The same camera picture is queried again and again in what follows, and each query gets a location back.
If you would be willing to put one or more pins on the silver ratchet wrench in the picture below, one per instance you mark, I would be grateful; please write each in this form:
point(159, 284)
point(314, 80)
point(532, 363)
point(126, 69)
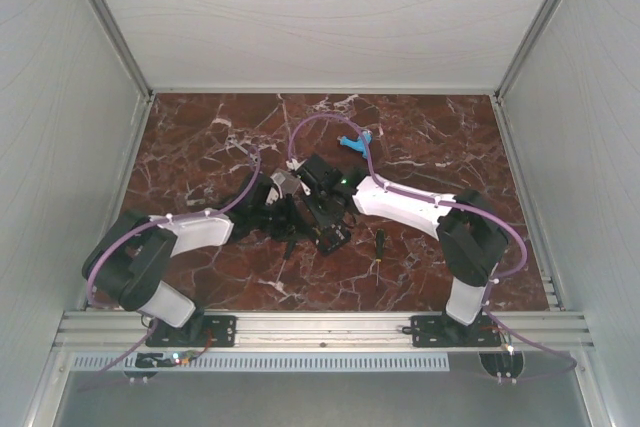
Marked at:
point(232, 141)

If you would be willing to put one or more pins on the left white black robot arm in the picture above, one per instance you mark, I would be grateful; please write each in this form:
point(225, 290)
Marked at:
point(129, 263)

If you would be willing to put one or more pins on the yellow black handle screwdriver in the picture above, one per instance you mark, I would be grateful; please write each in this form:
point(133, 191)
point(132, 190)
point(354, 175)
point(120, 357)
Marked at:
point(379, 247)

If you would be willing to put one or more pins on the black fuse box base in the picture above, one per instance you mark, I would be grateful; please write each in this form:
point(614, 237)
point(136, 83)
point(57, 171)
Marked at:
point(331, 238)

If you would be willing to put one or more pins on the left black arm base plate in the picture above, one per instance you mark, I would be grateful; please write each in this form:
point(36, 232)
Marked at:
point(215, 331)

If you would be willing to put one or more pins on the clear plastic fuse box lid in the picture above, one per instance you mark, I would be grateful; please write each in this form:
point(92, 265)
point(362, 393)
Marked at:
point(285, 183)

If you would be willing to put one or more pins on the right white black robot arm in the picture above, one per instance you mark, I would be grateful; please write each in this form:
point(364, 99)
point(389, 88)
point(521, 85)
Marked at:
point(471, 241)

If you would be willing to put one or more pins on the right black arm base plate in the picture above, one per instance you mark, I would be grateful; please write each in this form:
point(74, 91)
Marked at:
point(442, 331)

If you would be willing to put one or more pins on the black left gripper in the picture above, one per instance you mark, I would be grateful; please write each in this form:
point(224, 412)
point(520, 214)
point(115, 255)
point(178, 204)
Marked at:
point(294, 226)

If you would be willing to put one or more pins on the blue glue gun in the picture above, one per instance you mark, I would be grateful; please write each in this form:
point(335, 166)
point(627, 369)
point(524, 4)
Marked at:
point(360, 144)

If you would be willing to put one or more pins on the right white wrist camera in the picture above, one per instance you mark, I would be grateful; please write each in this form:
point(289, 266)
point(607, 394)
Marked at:
point(297, 169)

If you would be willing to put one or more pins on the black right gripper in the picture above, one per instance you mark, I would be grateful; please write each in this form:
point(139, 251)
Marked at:
point(323, 220)

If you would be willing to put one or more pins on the aluminium front rail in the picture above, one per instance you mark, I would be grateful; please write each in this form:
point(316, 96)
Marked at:
point(314, 331)

